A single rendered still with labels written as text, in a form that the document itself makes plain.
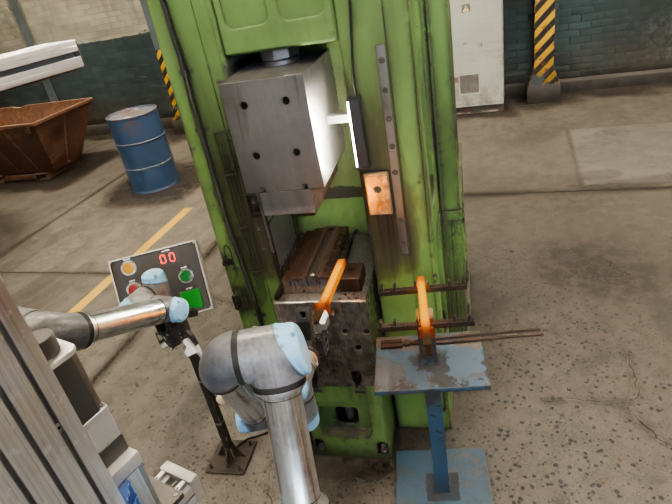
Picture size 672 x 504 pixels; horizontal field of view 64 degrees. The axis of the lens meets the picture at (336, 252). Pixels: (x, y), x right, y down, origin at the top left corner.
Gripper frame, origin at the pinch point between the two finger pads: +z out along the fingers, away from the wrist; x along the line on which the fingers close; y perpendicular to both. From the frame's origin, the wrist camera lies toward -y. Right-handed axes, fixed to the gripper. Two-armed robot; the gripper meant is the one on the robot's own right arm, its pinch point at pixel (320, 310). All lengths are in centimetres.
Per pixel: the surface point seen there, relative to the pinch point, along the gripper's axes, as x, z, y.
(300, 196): -13.0, 40.7, -22.2
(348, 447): -15, 40, 104
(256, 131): -24, 40, -48
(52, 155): -498, 473, 60
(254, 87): -20, 39, -62
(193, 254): -59, 35, -4
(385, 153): 17, 54, -31
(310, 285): -17.1, 42.0, 16.4
